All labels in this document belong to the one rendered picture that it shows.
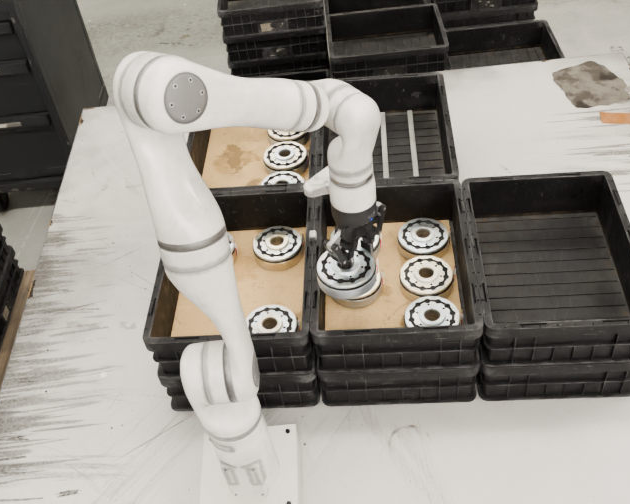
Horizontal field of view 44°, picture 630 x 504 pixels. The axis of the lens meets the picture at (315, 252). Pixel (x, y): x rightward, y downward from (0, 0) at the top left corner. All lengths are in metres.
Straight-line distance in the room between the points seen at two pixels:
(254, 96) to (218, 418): 0.49
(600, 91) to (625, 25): 1.78
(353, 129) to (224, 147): 0.86
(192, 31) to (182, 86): 3.30
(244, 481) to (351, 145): 0.57
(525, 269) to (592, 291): 0.13
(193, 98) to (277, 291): 0.72
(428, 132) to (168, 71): 1.10
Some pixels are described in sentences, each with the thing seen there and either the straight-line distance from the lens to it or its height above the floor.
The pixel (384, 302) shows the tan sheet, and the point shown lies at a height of 0.83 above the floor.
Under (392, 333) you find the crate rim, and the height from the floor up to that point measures 0.93.
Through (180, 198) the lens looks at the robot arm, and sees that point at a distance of 1.00.
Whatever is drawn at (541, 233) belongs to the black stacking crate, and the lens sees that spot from 1.68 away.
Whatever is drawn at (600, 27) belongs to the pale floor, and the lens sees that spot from 4.05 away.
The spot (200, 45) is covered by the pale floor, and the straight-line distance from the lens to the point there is 4.09.
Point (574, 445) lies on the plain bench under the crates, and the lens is 1.53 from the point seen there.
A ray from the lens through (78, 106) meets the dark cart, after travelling 3.19.
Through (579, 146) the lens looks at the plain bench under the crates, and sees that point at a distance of 2.12.
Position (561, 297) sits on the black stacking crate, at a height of 0.83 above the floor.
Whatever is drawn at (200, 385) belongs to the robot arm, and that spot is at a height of 1.10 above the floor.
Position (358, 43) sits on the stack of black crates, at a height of 0.49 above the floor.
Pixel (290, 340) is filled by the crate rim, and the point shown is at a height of 0.92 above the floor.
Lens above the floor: 1.99
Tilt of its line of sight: 45 degrees down
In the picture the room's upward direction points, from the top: 8 degrees counter-clockwise
